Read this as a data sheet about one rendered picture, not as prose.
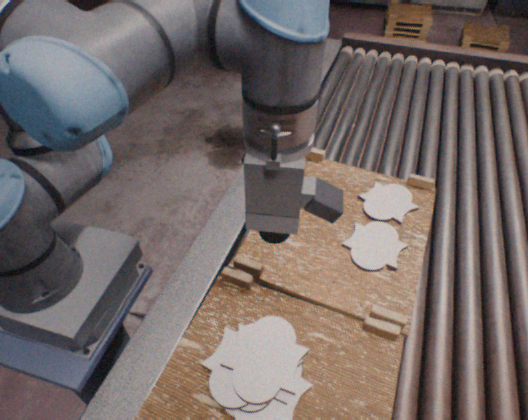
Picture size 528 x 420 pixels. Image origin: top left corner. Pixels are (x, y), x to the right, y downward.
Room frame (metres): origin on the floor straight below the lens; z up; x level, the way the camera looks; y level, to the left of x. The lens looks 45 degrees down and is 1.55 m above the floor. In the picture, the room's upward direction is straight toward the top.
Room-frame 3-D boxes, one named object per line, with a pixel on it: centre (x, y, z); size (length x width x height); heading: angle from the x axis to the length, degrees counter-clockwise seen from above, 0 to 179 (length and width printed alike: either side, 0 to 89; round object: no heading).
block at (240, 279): (0.42, 0.05, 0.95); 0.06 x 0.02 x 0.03; 68
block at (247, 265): (0.44, 0.03, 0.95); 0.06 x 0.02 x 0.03; 66
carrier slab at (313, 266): (0.57, -0.17, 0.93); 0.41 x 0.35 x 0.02; 156
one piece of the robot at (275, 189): (0.34, -0.04, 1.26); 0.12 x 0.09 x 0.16; 82
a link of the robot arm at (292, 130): (0.34, -0.02, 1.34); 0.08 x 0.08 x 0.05
